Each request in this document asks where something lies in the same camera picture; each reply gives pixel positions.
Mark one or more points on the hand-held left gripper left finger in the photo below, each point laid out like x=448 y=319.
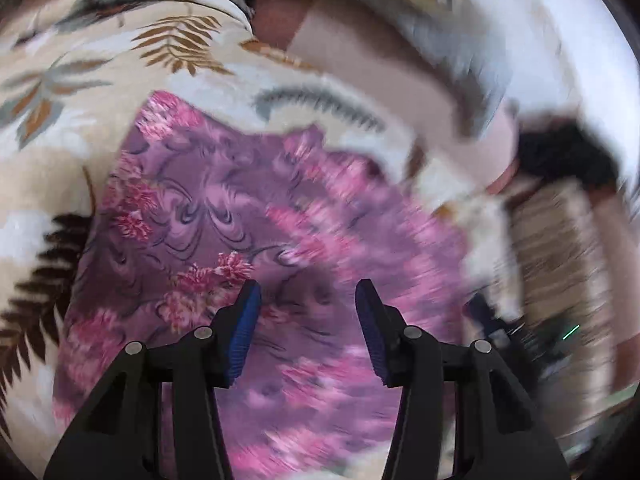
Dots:
x=245 y=330

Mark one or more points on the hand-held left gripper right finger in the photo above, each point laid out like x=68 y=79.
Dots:
x=372 y=330

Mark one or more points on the purple floral garment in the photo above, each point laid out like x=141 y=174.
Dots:
x=210 y=200

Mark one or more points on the cream leaf-print blanket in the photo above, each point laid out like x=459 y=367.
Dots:
x=75 y=125

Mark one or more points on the black cloth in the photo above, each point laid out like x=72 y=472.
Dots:
x=565 y=155

